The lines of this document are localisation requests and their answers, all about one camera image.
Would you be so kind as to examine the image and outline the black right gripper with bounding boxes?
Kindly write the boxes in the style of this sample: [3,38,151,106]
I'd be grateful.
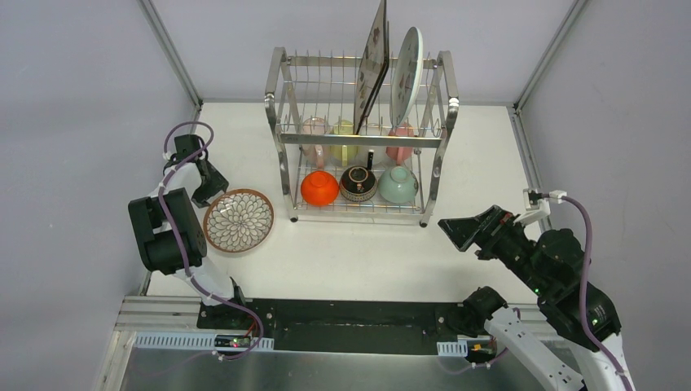
[436,203,549,297]

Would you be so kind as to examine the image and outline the square floral plate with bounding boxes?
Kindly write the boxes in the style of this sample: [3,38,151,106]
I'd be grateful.
[354,0,390,134]

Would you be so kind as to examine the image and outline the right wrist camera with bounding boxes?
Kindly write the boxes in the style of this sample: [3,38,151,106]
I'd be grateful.
[515,188,568,226]

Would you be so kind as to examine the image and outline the beige bowl dark rim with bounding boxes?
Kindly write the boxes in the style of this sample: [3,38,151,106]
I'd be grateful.
[339,165,377,203]

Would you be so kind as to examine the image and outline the brown floral round plate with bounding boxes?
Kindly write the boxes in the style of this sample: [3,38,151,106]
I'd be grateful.
[202,188,275,253]

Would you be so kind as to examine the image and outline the stainless steel dish rack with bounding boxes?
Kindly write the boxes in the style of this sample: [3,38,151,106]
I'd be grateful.
[264,47,460,227]

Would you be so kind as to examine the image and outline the pink mug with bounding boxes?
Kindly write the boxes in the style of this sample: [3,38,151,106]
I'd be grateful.
[385,122,416,165]

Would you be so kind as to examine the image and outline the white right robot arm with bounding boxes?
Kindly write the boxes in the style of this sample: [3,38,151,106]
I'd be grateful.
[438,204,634,390]

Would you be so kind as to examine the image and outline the white ribbed mug black rim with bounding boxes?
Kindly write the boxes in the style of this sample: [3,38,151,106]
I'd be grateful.
[356,123,387,167]

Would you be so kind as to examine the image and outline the mint green bowl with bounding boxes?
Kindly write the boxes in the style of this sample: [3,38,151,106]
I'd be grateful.
[378,165,419,204]

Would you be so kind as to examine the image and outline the orange plastic bowl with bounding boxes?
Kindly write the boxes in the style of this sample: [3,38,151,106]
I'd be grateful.
[300,170,340,207]

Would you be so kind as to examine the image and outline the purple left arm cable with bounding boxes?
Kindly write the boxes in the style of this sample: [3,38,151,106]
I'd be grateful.
[156,121,266,362]

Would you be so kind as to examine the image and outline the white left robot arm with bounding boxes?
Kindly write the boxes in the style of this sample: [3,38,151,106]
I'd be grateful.
[128,134,249,330]

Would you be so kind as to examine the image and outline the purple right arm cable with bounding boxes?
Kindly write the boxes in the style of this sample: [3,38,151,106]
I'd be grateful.
[437,193,636,391]

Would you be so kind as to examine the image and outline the light green mug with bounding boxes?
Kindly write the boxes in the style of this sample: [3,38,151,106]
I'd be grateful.
[329,121,359,169]

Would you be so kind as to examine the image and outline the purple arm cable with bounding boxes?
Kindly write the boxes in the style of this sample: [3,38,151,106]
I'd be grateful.
[437,193,636,391]
[156,121,266,362]

